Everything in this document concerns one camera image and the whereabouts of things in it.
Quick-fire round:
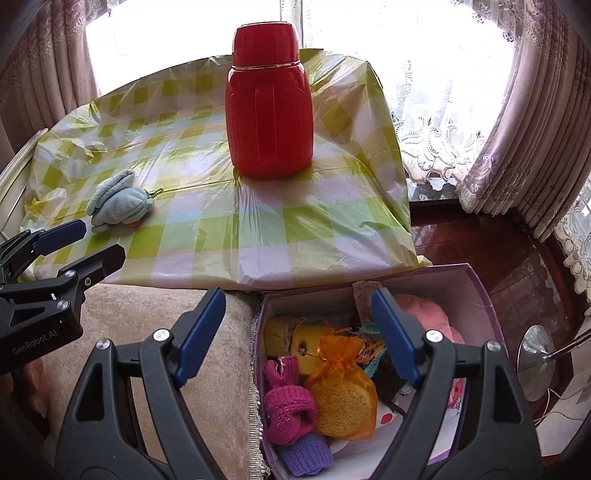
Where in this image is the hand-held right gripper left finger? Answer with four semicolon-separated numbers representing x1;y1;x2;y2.
54;286;228;480

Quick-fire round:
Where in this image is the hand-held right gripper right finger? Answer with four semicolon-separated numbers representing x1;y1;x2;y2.
369;286;541;480

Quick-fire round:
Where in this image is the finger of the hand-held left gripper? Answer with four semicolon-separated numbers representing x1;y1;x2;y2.
0;243;127;315
0;219;88;284

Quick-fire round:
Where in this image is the salmon pink cloth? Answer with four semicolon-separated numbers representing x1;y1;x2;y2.
392;293;465;346

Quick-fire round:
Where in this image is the light blue plush toy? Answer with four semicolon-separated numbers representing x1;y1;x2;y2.
85;169;164;233

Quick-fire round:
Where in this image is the purple cardboard box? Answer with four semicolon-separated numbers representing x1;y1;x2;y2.
252;263;509;480

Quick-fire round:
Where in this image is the yellow sponge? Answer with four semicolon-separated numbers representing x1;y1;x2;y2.
264;315;342;377

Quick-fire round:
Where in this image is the pink cartoon pouch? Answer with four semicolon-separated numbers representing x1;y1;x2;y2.
443;376;466;411

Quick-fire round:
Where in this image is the orange mesh bag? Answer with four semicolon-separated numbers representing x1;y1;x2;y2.
304;335;379;439

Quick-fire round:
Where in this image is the magenta knit glove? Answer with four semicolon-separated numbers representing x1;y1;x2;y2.
264;355;301;393
264;385;319;446

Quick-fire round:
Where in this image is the orange fruit print pouch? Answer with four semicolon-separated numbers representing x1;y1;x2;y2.
323;401;462;469

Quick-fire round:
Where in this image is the purple knit glove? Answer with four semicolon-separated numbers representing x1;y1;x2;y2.
279;434;333;477

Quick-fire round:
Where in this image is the person's left hand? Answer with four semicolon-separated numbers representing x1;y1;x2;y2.
13;357;49;415

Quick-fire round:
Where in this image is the white ornate cabinet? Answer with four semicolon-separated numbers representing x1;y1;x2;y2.
0;127;49;232

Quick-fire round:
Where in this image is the green checkered plastic tablecloth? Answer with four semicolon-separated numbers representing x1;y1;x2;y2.
18;46;432;291

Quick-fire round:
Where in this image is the metal floor lamp stand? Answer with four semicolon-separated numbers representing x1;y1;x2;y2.
517;324;591;402

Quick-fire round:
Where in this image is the mauve drape curtain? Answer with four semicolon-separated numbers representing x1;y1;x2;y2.
0;0;100;153
455;0;591;241

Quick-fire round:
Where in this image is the white lace curtain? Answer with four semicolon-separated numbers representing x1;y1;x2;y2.
554;185;591;319
300;0;518;185

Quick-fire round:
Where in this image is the red thermos flask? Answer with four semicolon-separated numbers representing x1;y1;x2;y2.
225;21;315;181

